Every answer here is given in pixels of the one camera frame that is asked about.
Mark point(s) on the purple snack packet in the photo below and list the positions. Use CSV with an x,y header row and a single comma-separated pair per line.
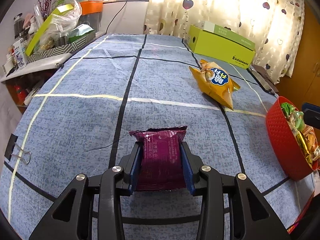
x,y
161,166

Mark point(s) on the heart pattern curtain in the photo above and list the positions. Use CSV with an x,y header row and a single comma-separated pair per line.
x,y
274,26

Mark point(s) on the long gold snack bar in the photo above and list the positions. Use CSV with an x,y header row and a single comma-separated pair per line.
x,y
302,144

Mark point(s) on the clear bag of nuts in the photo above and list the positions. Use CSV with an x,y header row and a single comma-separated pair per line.
x,y
296,118

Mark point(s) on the brown wooden wardrobe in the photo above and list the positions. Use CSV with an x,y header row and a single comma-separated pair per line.
x,y
303,85

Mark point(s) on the lime green cardboard box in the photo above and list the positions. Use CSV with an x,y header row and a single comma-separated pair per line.
x,y
209,39

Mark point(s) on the clear plastic bag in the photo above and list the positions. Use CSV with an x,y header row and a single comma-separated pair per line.
x,y
61,21

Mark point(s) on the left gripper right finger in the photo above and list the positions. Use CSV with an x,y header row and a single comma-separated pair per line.
x,y
191,165

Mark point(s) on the red round plastic basket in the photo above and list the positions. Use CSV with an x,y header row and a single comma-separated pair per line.
x,y
284,144

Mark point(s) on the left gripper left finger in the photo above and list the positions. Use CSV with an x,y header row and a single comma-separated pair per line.
x,y
131,164

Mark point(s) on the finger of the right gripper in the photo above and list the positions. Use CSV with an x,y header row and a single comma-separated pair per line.
x,y
311,115

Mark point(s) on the black binder clip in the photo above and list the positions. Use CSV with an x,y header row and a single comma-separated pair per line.
x,y
14,150

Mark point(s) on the white side table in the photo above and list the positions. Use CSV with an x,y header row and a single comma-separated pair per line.
x,y
53,62

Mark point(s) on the orange white bread packet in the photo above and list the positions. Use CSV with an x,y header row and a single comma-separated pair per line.
x,y
311,142

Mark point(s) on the yellow chips bag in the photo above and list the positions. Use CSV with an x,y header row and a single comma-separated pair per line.
x,y
215,82

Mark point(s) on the blue plaid bed sheet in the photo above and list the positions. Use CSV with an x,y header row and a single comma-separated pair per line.
x,y
79,122

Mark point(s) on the striped tray box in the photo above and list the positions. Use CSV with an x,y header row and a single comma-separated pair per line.
x,y
67,48

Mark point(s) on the green foil snack packet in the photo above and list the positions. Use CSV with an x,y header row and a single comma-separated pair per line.
x,y
287,109

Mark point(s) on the black smartphone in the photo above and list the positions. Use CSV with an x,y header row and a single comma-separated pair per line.
x,y
261,76

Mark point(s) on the orange storage box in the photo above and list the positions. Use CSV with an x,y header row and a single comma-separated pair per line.
x,y
91,7

